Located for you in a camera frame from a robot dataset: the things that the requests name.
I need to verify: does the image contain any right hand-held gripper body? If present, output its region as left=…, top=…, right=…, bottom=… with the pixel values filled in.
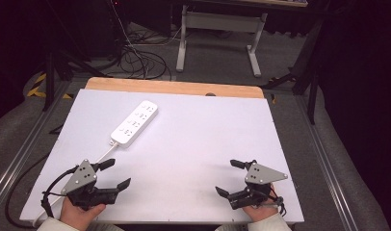
left=227, top=162, right=289, bottom=211

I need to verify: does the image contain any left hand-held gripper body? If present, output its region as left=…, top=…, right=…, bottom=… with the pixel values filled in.
left=60, top=158, right=120, bottom=212

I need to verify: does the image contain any person's right hand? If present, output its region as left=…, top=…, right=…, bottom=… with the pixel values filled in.
left=242, top=184, right=280, bottom=223

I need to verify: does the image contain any person's left hand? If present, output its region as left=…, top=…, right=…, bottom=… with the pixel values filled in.
left=59, top=196, right=107, bottom=231

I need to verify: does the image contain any white power strip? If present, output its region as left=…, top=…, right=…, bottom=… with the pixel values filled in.
left=110, top=99, right=160, bottom=149

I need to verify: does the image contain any white board sheet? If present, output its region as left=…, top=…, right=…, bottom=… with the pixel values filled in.
left=19, top=88, right=305, bottom=225

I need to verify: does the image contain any yellow black floor tape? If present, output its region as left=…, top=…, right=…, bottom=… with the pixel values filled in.
left=25, top=72, right=74, bottom=100

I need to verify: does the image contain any black metal stand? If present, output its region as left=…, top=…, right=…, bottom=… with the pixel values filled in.
left=261, top=15, right=325, bottom=126
left=42, top=47, right=114, bottom=113

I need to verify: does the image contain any wooden table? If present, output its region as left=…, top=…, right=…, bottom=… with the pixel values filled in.
left=84, top=76, right=265, bottom=100

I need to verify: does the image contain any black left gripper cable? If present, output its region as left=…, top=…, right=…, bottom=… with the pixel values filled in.
left=40, top=165, right=80, bottom=219

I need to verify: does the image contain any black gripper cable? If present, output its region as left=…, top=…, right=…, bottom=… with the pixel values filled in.
left=40, top=165, right=80, bottom=219
left=262, top=187, right=287, bottom=217

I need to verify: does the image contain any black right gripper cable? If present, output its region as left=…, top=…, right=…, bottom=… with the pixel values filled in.
left=262, top=187, right=287, bottom=217

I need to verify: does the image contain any aluminium floor rail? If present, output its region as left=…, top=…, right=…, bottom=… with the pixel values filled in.
left=0, top=80, right=72, bottom=207
left=295, top=95, right=360, bottom=231

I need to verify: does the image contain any thick black floor cable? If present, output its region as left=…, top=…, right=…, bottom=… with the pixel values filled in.
left=4, top=151, right=53, bottom=230

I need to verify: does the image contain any tangle of black cables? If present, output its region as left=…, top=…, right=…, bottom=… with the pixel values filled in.
left=117, top=30, right=173, bottom=82

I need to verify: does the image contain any thin white cable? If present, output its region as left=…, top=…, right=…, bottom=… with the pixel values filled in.
left=112, top=0, right=136, bottom=50

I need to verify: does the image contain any grey metal desk frame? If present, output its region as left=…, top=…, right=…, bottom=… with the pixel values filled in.
left=175, top=3, right=269, bottom=79

